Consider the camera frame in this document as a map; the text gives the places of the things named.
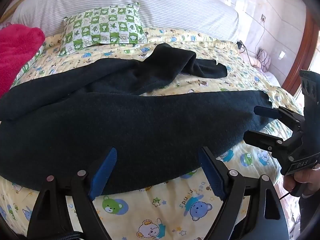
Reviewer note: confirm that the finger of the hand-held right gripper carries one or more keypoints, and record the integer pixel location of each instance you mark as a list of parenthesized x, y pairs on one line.
[(265, 111), (262, 137)]

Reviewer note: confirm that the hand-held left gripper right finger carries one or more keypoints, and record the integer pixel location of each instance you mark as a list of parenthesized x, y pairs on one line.
[(211, 172)]

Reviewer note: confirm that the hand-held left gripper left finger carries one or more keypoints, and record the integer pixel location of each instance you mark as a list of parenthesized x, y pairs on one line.
[(105, 172)]

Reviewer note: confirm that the black pants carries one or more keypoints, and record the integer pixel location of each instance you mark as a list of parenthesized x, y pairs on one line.
[(140, 125)]

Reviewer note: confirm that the person's right hand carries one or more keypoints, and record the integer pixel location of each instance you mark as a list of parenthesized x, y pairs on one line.
[(310, 180)]

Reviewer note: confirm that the pink striped cloth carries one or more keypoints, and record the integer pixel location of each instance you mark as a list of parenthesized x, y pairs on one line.
[(262, 60)]

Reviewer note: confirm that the yellow bear print blanket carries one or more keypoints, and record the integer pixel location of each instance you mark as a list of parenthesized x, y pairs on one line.
[(165, 212)]

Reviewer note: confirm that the black charger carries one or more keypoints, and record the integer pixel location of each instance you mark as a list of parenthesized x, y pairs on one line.
[(241, 45)]

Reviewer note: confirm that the green striped cloth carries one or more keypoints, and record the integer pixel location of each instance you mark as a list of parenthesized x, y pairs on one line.
[(30, 63)]

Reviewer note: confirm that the green checked pillow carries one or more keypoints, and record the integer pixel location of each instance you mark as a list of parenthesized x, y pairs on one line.
[(105, 27)]

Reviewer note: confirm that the pink fleece blanket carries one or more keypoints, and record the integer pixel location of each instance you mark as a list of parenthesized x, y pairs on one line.
[(17, 52)]

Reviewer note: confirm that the white striped bedding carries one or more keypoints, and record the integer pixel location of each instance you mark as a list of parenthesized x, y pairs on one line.
[(162, 2)]

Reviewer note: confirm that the wooden door frame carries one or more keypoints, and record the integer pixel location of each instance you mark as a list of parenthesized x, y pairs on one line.
[(300, 55)]

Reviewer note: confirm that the wall socket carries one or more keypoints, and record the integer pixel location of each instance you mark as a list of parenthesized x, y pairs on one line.
[(263, 17)]

